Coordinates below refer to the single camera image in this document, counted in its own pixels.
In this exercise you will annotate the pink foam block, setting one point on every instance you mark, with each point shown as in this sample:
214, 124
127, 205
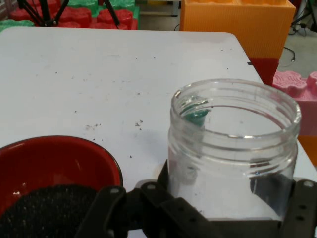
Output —
297, 94

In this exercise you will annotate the clear plastic jar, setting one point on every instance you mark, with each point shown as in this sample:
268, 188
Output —
235, 153

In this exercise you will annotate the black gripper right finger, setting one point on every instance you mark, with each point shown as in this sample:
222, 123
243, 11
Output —
301, 213

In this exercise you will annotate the green foam block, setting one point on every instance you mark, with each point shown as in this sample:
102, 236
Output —
15, 24
119, 3

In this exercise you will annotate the black tripod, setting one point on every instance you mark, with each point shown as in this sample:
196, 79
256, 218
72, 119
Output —
45, 12

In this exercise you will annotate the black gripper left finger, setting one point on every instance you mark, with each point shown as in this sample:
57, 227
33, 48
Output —
109, 213

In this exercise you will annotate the black seeds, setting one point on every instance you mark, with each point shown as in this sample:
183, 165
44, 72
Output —
44, 210

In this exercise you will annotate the orange foam block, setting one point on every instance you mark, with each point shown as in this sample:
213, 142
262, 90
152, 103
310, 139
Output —
235, 24

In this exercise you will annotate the large red foam block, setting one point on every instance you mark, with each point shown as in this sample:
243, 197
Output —
74, 16

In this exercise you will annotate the red bowl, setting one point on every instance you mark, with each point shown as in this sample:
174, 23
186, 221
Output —
54, 158

